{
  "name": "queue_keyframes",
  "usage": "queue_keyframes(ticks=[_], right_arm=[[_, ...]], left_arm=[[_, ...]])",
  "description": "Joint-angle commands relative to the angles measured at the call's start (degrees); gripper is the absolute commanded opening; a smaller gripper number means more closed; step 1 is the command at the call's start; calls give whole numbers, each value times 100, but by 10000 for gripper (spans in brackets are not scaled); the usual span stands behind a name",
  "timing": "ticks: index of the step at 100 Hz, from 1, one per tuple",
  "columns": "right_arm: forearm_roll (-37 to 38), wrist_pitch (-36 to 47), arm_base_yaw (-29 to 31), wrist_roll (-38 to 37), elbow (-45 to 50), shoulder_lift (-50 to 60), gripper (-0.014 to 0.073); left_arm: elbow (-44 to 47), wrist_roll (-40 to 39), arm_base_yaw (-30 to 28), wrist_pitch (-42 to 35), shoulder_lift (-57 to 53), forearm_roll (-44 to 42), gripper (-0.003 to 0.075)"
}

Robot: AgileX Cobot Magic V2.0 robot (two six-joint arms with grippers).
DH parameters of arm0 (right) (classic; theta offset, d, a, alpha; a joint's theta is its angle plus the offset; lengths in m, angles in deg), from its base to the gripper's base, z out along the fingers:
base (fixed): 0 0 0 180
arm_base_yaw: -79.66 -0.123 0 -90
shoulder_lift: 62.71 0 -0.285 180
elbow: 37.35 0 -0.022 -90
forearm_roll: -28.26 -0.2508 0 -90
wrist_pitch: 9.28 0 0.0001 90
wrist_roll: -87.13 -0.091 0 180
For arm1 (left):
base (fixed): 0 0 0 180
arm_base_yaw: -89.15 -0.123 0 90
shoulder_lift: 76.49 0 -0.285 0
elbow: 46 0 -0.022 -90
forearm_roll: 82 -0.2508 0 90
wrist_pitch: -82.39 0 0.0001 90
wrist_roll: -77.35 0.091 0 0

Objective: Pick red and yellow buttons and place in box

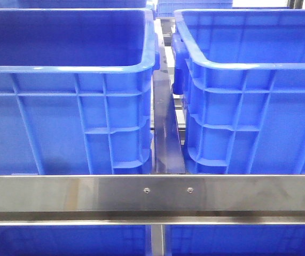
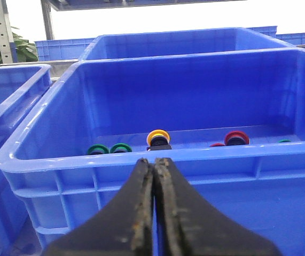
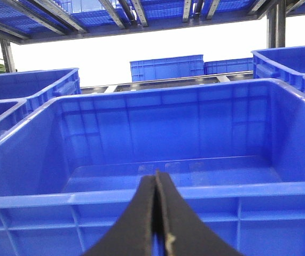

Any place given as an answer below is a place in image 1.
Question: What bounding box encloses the steel divider bar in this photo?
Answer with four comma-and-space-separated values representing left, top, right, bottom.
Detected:
153, 70, 186, 174

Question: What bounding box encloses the blue plastic crate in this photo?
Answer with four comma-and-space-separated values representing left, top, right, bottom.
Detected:
0, 9, 159, 175
171, 9, 305, 174

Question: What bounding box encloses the left rail screw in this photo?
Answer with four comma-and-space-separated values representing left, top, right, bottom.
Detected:
144, 187, 151, 194

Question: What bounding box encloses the lower left blue crate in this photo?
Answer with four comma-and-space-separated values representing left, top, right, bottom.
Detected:
0, 225, 152, 255

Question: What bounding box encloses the rear right blue crate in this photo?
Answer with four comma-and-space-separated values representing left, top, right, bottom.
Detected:
157, 0, 233, 18

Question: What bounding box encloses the steel vertical rack post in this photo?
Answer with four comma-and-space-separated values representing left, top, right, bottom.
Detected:
151, 225, 166, 256

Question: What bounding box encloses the right blue plastic crate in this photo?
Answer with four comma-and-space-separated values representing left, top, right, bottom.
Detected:
171, 9, 305, 174

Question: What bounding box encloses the lower right blue crate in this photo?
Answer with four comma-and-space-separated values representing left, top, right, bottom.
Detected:
168, 225, 305, 255

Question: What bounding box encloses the rear left blue crate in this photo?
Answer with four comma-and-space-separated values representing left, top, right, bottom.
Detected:
18, 0, 155, 9

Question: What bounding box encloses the stainless steel rack rail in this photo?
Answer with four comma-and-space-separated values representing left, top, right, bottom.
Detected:
0, 174, 305, 226

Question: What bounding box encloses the left blue plastic crate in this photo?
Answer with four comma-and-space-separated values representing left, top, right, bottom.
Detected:
0, 9, 159, 175

